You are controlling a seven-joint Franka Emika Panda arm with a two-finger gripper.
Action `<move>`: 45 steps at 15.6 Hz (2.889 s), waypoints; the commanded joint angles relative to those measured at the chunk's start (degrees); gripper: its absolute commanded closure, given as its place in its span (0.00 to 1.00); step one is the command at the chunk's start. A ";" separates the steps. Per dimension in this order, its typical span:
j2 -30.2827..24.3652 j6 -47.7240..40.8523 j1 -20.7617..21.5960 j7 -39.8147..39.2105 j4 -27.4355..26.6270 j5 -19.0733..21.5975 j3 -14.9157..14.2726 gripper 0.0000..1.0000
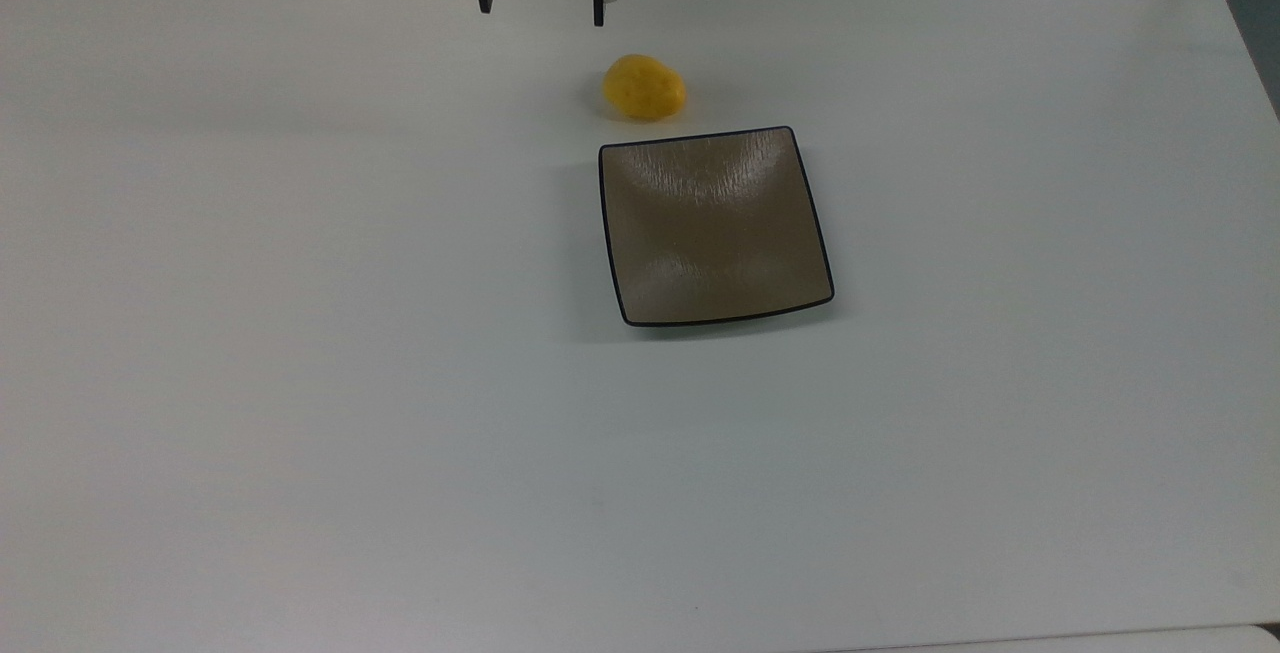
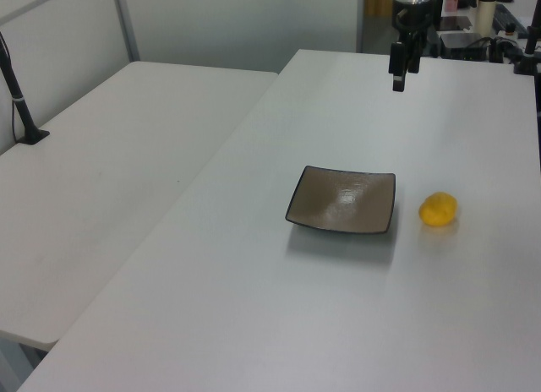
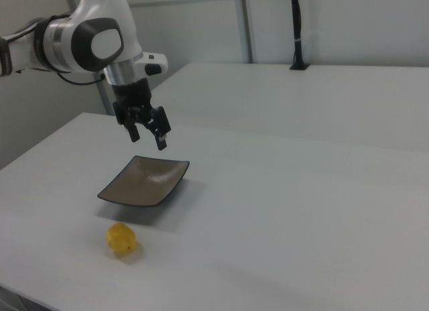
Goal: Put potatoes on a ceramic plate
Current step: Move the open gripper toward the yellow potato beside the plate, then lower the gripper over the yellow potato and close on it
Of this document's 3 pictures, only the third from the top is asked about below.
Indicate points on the brown square ceramic plate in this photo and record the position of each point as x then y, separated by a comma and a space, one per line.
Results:
140, 183

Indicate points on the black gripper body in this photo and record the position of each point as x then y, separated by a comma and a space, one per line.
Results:
132, 93

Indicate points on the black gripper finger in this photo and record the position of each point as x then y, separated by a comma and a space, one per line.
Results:
161, 123
133, 131

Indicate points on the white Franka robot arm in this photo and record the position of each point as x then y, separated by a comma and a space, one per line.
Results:
83, 19

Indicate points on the black camera stand pole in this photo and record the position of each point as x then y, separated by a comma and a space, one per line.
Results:
297, 29

